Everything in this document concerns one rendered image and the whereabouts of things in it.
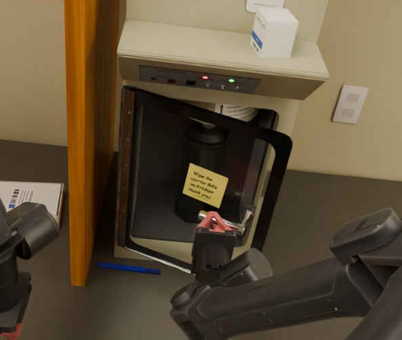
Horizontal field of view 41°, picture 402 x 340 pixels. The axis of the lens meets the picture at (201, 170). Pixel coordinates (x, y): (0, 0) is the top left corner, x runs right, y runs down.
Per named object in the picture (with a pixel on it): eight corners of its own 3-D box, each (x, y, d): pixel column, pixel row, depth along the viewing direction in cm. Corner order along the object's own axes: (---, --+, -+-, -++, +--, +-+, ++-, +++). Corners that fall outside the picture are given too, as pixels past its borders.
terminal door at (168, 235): (119, 243, 120) (127, 85, 95) (249, 293, 114) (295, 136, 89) (117, 246, 119) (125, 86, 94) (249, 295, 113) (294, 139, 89)
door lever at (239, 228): (205, 206, 103) (207, 195, 102) (252, 222, 102) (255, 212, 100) (195, 222, 99) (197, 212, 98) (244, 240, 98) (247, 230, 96)
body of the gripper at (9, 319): (32, 280, 86) (28, 247, 82) (15, 335, 78) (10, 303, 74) (-10, 277, 86) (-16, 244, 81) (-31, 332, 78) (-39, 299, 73)
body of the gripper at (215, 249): (236, 228, 90) (238, 261, 85) (226, 269, 97) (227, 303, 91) (197, 224, 90) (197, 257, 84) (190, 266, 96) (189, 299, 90)
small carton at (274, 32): (249, 43, 87) (257, 7, 83) (278, 44, 88) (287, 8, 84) (259, 58, 83) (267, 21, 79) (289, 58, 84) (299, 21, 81)
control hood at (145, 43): (121, 72, 94) (124, 17, 88) (303, 94, 97) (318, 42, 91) (112, 107, 85) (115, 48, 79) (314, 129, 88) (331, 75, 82)
